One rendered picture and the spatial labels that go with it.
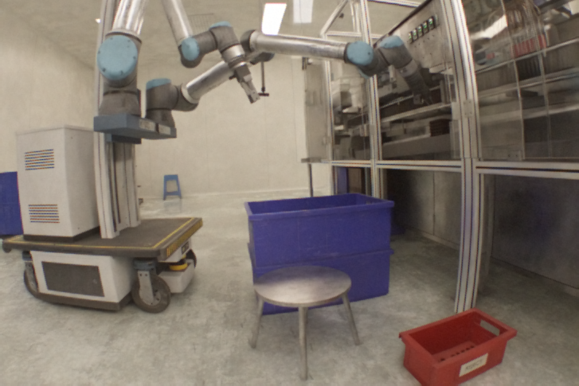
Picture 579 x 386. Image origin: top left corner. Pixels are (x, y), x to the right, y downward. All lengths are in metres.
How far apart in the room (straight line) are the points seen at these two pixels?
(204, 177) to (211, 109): 1.34
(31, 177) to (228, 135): 5.00
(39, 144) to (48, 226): 0.37
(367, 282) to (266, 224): 0.51
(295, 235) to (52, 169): 1.10
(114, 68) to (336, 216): 1.00
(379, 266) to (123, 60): 1.29
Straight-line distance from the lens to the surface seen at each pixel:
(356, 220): 1.29
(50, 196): 1.55
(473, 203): 1.16
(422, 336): 1.00
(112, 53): 1.17
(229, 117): 6.25
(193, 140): 6.27
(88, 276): 1.42
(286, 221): 1.21
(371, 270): 1.38
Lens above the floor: 0.63
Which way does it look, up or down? 2 degrees down
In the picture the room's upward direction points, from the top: 3 degrees counter-clockwise
